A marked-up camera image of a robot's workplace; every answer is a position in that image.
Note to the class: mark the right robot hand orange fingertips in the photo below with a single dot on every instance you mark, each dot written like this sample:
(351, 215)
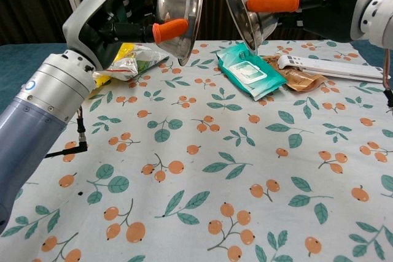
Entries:
(331, 1)

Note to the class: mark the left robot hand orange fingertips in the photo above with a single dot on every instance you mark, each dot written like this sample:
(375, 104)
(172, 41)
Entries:
(98, 19)

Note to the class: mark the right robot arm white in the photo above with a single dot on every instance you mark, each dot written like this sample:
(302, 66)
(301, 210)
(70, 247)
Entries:
(379, 19)

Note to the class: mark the left robot arm grey silver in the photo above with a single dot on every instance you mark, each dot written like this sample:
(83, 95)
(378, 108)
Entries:
(37, 114)

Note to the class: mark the yellow marshmallow bag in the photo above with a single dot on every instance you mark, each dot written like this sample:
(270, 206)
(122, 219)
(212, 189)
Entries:
(126, 50)

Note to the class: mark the open silver foil snack bag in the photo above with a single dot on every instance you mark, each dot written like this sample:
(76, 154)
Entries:
(135, 64)

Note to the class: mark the white bag sealer bar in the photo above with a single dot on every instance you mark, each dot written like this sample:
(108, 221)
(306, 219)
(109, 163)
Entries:
(334, 68)

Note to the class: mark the dark brown curtain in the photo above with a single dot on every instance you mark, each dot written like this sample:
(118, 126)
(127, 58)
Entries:
(24, 4)

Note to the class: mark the brown patterned sachet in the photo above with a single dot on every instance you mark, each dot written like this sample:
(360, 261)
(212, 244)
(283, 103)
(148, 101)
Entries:
(271, 61)

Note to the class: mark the brown glossy sachet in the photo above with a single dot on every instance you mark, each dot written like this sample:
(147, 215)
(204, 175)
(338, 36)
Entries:
(302, 81)

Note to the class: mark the teal wet wipes pack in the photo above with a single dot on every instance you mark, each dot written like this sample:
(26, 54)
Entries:
(248, 71)

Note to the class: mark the fruit and leaf print tablecloth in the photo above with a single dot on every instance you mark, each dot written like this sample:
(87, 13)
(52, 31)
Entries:
(196, 182)

